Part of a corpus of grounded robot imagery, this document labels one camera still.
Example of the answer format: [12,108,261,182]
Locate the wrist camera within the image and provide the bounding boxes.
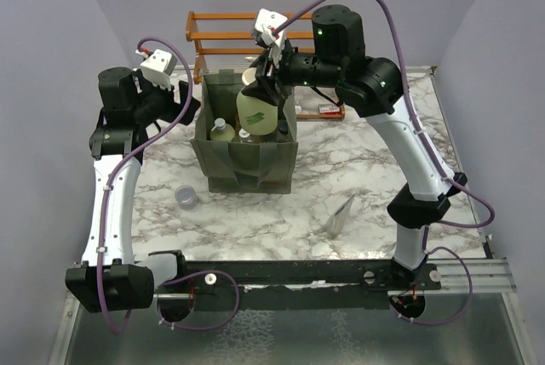
[251,9,288,57]
[135,49,177,91]

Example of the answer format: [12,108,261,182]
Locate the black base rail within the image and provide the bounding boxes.
[155,257,440,323]

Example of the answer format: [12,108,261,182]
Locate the green lotion pump bottle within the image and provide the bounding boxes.
[209,117,236,142]

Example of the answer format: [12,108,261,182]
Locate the red card box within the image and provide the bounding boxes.
[318,104,341,116]

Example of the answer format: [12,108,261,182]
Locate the clear square bottle black caps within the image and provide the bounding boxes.
[276,120,290,143]

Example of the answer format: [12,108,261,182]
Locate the purple cable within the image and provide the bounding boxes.
[274,0,497,327]
[96,37,242,335]

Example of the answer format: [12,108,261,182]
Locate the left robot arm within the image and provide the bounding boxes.
[65,67,200,313]

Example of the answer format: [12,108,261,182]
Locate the green soap pump dispenser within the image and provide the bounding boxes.
[236,67,278,136]

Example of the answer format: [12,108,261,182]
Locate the silver foil pouch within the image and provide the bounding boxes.
[324,195,355,238]

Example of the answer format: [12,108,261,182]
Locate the green canvas bag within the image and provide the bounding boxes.
[191,70,298,194]

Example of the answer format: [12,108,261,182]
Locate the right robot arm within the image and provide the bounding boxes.
[252,4,468,289]

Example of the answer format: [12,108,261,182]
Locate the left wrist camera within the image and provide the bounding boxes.
[135,49,177,91]

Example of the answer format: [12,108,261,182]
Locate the amber mouthwash bottle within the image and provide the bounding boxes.
[232,128,261,144]

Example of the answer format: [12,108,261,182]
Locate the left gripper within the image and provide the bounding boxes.
[133,68,200,126]

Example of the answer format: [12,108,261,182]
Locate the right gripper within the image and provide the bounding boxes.
[241,35,342,106]

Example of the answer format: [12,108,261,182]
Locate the small blue cup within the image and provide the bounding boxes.
[174,185,198,210]

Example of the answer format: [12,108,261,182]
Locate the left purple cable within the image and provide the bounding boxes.
[96,37,242,335]

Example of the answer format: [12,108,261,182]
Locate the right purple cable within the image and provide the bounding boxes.
[274,0,497,327]

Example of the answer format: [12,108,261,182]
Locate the wooden shelf rack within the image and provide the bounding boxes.
[185,11,346,122]

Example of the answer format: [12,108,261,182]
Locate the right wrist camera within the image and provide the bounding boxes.
[251,9,288,57]

